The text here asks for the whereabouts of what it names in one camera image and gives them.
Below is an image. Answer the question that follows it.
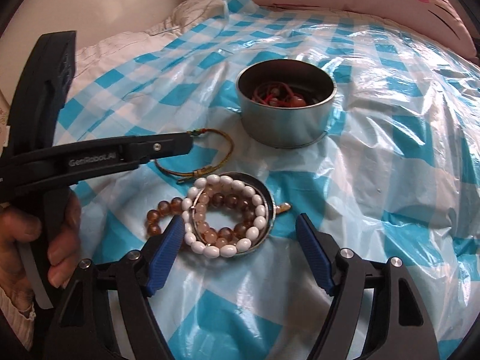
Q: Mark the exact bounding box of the gold wire bangle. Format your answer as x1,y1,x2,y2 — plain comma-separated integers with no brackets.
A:
154,127,235,185

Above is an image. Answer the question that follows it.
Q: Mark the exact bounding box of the red string bracelet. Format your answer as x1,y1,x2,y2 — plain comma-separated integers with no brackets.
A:
251,81,308,107

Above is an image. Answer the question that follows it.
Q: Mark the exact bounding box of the round metal tin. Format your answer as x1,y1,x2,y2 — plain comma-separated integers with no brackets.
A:
236,59,337,149

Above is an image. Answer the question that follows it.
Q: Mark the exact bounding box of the left hand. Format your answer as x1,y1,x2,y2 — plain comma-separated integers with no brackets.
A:
0,190,83,308

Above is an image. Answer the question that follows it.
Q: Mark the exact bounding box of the cream quilted blanket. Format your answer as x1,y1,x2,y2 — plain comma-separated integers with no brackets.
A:
67,0,224,98

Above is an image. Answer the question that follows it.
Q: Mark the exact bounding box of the round metal tin lid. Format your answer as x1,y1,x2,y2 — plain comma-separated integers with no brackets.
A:
183,171,278,258

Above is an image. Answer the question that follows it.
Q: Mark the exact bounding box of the blue checkered plastic sheet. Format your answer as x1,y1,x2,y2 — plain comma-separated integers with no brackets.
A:
55,0,479,359

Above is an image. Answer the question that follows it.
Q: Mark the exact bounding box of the brown amber bead bracelet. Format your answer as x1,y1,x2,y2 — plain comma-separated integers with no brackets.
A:
145,184,258,246

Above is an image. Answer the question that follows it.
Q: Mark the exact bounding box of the white bead bracelet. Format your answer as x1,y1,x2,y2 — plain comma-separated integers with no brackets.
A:
180,173,268,259

